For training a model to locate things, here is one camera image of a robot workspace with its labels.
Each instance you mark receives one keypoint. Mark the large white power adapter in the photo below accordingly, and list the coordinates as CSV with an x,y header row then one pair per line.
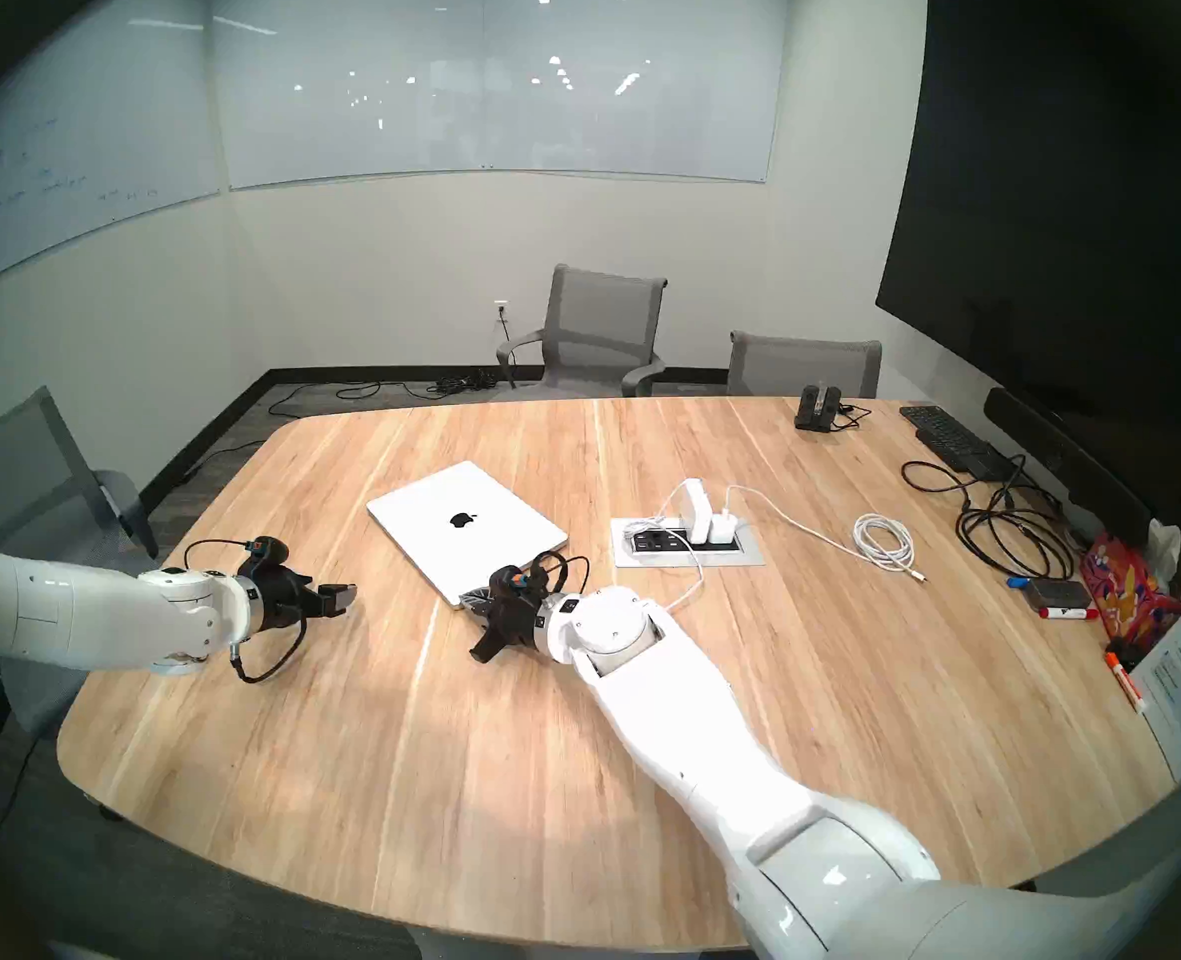
x,y
696,513

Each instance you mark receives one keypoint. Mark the large black TV screen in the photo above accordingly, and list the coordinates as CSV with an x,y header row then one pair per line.
x,y
1050,218

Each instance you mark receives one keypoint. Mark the red whiteboard marker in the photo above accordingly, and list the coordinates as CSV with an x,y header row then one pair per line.
x,y
1056,613

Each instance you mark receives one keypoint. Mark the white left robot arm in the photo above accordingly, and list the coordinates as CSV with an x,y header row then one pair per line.
x,y
50,608

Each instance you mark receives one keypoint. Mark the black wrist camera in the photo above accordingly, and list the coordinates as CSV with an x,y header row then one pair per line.
x,y
268,551
508,578

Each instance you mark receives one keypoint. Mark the small white power adapter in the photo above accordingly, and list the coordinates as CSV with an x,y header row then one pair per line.
x,y
720,528

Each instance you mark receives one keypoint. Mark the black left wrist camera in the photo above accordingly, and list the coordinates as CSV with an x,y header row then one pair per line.
x,y
268,551

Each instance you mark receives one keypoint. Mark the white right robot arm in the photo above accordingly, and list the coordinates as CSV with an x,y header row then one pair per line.
x,y
690,738

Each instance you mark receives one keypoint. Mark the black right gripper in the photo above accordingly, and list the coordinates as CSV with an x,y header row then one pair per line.
x,y
520,623

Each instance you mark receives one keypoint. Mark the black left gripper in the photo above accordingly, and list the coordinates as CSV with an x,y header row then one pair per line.
x,y
280,598

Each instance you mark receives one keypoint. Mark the grey whiteboard eraser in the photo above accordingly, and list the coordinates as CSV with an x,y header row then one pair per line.
x,y
1058,593

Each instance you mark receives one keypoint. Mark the black controller charging dock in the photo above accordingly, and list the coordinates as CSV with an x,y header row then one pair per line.
x,y
816,408

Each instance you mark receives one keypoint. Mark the black video bar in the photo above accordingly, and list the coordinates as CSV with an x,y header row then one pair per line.
x,y
1070,463

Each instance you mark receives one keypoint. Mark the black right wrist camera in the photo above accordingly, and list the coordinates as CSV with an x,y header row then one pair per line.
x,y
508,578

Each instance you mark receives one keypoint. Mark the grey mesh office chair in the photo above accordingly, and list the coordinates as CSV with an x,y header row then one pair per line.
x,y
800,368
600,318
20,468

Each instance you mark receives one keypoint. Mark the orange whiteboard marker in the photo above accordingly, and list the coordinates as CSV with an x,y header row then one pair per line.
x,y
1126,683

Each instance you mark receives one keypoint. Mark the silver table outlet box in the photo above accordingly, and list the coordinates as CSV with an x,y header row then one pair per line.
x,y
740,556

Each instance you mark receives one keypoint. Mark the glass whiteboard with writing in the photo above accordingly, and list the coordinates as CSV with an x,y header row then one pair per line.
x,y
80,138

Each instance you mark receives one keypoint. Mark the colourful snack bag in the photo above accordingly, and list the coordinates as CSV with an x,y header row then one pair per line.
x,y
1120,588

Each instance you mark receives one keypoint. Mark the black keyboard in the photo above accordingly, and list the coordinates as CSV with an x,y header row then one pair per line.
x,y
950,438

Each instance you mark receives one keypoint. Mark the silver MacBook laptop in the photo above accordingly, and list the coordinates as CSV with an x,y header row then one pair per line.
x,y
470,543

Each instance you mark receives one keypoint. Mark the blank glass whiteboard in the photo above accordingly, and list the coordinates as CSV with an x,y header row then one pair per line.
x,y
500,88

